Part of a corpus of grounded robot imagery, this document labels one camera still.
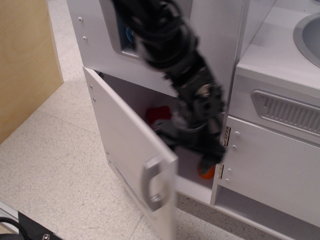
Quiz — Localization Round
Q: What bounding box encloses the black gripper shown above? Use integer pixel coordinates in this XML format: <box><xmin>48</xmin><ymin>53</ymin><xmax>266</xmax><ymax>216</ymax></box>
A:
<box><xmin>152</xmin><ymin>113</ymin><xmax>228</xmax><ymax>175</ymax></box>

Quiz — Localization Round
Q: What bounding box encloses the silver fridge door handle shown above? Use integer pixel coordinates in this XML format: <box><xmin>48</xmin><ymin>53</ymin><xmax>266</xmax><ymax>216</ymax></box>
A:
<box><xmin>141</xmin><ymin>156</ymin><xmax>166</xmax><ymax>212</ymax></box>

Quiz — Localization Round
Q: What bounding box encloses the white fridge door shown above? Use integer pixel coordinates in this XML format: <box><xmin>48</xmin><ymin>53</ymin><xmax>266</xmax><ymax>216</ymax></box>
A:
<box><xmin>83</xmin><ymin>67</ymin><xmax>179</xmax><ymax>240</ymax></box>

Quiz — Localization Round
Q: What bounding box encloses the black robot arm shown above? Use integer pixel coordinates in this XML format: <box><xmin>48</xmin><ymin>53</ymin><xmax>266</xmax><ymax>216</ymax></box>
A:
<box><xmin>112</xmin><ymin>0</ymin><xmax>225</xmax><ymax>179</ymax></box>

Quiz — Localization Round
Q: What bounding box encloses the silver fridge door emblem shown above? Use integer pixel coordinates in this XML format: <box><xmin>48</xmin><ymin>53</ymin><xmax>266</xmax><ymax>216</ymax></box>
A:
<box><xmin>111</xmin><ymin>163</ymin><xmax>146</xmax><ymax>210</ymax></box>

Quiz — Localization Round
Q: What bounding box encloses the white toy fridge cabinet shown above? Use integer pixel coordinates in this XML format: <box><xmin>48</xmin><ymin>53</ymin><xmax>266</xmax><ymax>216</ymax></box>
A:
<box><xmin>67</xmin><ymin>0</ymin><xmax>247</xmax><ymax>204</ymax></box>

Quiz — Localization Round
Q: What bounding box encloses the orange toy fruit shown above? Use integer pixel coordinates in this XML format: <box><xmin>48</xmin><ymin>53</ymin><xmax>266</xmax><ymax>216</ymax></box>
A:
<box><xmin>197</xmin><ymin>165</ymin><xmax>215</xmax><ymax>180</ymax></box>

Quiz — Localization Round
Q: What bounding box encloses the lower brass hinge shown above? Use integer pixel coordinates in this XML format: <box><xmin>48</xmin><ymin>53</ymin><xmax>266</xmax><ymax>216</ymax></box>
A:
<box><xmin>217</xmin><ymin>163</ymin><xmax>224</xmax><ymax>179</ymax></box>

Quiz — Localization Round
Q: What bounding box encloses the brass hinge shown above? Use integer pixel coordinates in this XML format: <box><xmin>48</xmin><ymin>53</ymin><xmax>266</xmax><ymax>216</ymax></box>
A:
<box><xmin>223</xmin><ymin>126</ymin><xmax>231</xmax><ymax>147</ymax></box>
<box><xmin>217</xmin><ymin>163</ymin><xmax>224</xmax><ymax>179</ymax></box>

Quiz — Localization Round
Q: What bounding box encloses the upper brass hinge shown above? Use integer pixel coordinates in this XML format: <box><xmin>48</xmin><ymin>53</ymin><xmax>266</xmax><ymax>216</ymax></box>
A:
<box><xmin>223</xmin><ymin>126</ymin><xmax>231</xmax><ymax>147</ymax></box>

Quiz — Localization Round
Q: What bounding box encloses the red toy bell pepper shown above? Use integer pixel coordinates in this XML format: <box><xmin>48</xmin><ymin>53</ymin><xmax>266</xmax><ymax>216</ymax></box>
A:
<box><xmin>146</xmin><ymin>105</ymin><xmax>172</xmax><ymax>125</ymax></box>

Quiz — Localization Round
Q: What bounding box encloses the white toy kitchen counter unit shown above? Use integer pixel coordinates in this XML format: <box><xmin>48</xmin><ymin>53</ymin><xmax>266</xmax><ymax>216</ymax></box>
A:
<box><xmin>211</xmin><ymin>0</ymin><xmax>320</xmax><ymax>240</ymax></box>

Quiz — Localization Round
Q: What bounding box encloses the white oven cabinet door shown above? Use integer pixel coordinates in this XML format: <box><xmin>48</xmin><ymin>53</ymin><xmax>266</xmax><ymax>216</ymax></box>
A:
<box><xmin>217</xmin><ymin>117</ymin><xmax>320</xmax><ymax>226</ymax></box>

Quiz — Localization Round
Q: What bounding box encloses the grey vent panel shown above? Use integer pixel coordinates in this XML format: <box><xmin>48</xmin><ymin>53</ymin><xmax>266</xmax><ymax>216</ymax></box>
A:
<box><xmin>250</xmin><ymin>89</ymin><xmax>320</xmax><ymax>136</ymax></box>

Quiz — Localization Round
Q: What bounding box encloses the blue plastic cup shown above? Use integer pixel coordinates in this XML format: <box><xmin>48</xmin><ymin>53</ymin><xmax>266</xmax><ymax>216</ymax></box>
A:
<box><xmin>125</xmin><ymin>27</ymin><xmax>135</xmax><ymax>45</ymax></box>

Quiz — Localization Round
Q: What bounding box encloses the grey round sink basin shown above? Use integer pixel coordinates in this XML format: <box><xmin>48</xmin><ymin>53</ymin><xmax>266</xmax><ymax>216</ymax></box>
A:
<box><xmin>293</xmin><ymin>12</ymin><xmax>320</xmax><ymax>68</ymax></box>

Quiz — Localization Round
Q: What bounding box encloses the light plywood panel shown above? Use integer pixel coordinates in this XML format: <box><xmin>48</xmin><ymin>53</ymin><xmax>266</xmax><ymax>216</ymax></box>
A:
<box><xmin>0</xmin><ymin>0</ymin><xmax>63</xmax><ymax>142</ymax></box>

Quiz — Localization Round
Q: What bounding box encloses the grey dispenser recess frame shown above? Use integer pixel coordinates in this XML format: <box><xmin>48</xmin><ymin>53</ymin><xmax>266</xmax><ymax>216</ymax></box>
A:
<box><xmin>99</xmin><ymin>0</ymin><xmax>197</xmax><ymax>72</ymax></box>

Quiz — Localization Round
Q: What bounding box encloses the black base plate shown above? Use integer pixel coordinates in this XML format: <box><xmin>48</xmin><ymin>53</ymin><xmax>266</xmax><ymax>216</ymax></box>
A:
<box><xmin>18</xmin><ymin>212</ymin><xmax>63</xmax><ymax>240</ymax></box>

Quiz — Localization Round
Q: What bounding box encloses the aluminium frame rail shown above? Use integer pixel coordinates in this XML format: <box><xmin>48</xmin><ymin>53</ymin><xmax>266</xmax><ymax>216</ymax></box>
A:
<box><xmin>0</xmin><ymin>201</ymin><xmax>19</xmax><ymax>222</ymax></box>

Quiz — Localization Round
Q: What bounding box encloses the black braided cable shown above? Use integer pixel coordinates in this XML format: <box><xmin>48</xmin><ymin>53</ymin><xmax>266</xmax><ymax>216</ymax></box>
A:
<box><xmin>0</xmin><ymin>216</ymin><xmax>25</xmax><ymax>240</ymax></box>

